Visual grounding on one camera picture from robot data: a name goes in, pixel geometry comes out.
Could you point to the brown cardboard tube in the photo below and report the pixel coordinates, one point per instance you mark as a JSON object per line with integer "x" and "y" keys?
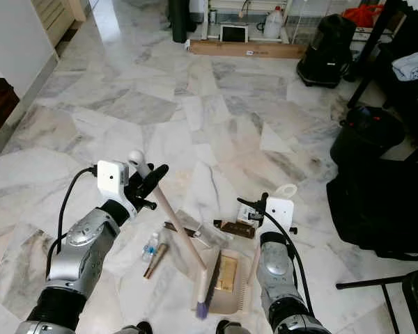
{"x": 156, "y": 260}

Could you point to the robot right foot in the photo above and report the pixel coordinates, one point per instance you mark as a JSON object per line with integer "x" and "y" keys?
{"x": 231, "y": 328}

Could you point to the white plastic jug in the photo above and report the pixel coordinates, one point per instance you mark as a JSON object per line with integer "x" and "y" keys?
{"x": 273, "y": 25}

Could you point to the large black backpack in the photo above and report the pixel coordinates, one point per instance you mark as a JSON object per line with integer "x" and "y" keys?
{"x": 383, "y": 212}

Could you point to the red bag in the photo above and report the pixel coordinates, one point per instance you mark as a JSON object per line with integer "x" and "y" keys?
{"x": 362, "y": 14}

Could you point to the dark brown flat box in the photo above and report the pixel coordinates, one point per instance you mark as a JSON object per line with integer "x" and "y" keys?
{"x": 237, "y": 229}

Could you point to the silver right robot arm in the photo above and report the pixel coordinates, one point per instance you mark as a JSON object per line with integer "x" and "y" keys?
{"x": 277, "y": 271}

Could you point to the black slanted table leg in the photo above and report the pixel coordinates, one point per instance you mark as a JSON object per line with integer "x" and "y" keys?
{"x": 375, "y": 56}

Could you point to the wooden broom with white grip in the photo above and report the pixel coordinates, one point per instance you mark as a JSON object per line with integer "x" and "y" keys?
{"x": 182, "y": 236}

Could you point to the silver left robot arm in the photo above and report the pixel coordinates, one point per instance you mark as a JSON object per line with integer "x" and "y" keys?
{"x": 82, "y": 254}

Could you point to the long flat cardboard box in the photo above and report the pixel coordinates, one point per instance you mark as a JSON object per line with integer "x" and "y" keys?
{"x": 247, "y": 49}

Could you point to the black metal stand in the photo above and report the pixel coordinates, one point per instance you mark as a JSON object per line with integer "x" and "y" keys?
{"x": 386, "y": 280}

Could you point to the dark rolled mat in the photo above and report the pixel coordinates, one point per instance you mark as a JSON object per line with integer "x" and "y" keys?
{"x": 181, "y": 19}

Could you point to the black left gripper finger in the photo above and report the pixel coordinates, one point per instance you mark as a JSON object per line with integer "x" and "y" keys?
{"x": 154, "y": 179}

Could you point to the dark wooden step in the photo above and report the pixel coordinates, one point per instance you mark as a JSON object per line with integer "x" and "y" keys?
{"x": 0, "y": 111}

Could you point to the white blue cloth bag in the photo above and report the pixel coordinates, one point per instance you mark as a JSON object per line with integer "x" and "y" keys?
{"x": 414, "y": 65}

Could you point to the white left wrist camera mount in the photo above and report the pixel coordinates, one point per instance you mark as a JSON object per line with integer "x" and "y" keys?
{"x": 111, "y": 178}

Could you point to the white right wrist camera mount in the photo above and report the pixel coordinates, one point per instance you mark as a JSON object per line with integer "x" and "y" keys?
{"x": 281, "y": 214}

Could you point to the black bucket-shaped case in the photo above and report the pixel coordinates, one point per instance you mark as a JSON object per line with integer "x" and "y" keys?
{"x": 326, "y": 52}

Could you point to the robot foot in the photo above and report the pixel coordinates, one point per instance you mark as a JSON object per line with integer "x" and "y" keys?
{"x": 231, "y": 328}
{"x": 138, "y": 328}

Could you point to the gold rectangular box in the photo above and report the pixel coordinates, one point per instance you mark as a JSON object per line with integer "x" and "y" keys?
{"x": 228, "y": 271}

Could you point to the dark thin stick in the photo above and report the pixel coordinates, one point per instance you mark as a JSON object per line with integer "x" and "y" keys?
{"x": 177, "y": 227}

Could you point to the small clear water bottle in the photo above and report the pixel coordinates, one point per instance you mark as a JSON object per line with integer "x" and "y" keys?
{"x": 151, "y": 247}

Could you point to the clear plastic wrapper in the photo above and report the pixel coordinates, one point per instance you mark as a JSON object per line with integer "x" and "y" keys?
{"x": 210, "y": 236}

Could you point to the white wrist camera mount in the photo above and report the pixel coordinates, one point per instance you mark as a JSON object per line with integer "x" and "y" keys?
{"x": 281, "y": 214}
{"x": 111, "y": 178}

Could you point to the light wooden cabinet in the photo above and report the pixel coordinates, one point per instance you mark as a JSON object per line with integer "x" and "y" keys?
{"x": 59, "y": 17}

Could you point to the round black bag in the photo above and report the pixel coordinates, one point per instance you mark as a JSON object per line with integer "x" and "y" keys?
{"x": 366, "y": 136}

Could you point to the white framed tablet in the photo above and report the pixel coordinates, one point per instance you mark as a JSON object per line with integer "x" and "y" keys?
{"x": 233, "y": 33}

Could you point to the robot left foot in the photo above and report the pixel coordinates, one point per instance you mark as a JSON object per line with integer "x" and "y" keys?
{"x": 138, "y": 328}

